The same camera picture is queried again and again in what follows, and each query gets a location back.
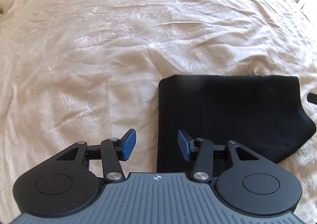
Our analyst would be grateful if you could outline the black pants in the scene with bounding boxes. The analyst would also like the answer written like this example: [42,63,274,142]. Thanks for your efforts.
[157,75,316,173]

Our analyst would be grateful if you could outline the cream embroidered bedspread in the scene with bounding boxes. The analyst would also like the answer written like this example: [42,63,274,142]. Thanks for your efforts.
[1,0,316,223]

